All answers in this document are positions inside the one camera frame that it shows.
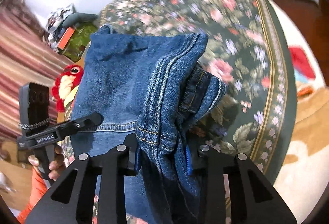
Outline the blue denim jacket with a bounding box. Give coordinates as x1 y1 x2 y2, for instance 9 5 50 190
71 25 226 223

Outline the orange sleeve forearm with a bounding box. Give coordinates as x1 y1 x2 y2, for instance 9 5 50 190
17 168 47 223

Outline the clutter pile of clothes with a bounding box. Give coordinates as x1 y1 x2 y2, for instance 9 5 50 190
46 3 76 51

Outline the person's left hand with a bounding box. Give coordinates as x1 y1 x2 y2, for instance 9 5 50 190
27 145 66 181

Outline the red plush toy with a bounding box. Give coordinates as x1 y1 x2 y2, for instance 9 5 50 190
51 64 84 113

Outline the pink striped curtain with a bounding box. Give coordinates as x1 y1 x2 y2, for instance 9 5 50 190
1 0 73 141

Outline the green patterned bag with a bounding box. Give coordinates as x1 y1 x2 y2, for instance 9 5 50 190
61 23 97 63

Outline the orange box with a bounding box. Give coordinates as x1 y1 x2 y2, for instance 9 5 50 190
57 27 75 50

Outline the grey pillow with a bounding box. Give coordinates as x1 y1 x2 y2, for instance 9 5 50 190
62 13 98 28

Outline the green floral bedspread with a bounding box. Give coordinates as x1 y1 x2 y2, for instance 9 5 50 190
61 0 298 224

